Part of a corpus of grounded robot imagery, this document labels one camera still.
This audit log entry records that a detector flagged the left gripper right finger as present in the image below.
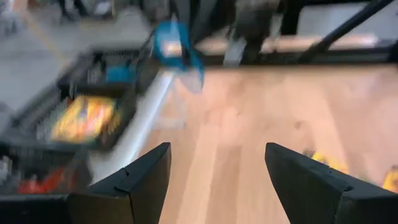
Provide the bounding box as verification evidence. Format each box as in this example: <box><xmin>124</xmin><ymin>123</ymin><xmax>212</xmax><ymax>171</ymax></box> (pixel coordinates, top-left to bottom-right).
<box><xmin>264</xmin><ymin>142</ymin><xmax>398</xmax><ymax>224</ymax></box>

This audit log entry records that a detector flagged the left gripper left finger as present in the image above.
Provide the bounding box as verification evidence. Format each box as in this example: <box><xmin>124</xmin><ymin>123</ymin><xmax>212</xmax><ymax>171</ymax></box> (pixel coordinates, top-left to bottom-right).
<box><xmin>0</xmin><ymin>142</ymin><xmax>172</xmax><ymax>224</ymax></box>

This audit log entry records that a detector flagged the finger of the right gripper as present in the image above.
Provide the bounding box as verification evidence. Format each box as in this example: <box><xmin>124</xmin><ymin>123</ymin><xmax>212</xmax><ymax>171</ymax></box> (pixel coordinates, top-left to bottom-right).
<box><xmin>174</xmin><ymin>0</ymin><xmax>197</xmax><ymax>63</ymax></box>
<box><xmin>194</xmin><ymin>0</ymin><xmax>233</xmax><ymax>44</ymax></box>

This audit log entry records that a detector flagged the orange spiral coil bracelet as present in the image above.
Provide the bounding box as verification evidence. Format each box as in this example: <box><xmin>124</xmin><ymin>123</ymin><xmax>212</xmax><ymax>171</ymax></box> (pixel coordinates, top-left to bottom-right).
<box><xmin>17</xmin><ymin>167</ymin><xmax>75</xmax><ymax>194</ymax></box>

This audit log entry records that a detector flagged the black plastic mesh basket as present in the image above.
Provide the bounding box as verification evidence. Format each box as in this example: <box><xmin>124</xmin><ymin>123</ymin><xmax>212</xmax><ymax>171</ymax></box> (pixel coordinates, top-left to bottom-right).
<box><xmin>57</xmin><ymin>46</ymin><xmax>160</xmax><ymax>95</ymax></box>
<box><xmin>9</xmin><ymin>83</ymin><xmax>138</xmax><ymax>151</ymax></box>
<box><xmin>0</xmin><ymin>136</ymin><xmax>93</xmax><ymax>196</ymax></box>

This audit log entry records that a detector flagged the black aluminium table frame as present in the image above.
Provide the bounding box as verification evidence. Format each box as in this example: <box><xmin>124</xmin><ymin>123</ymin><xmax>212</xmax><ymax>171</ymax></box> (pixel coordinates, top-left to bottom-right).
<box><xmin>198</xmin><ymin>0</ymin><xmax>398</xmax><ymax>67</ymax></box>

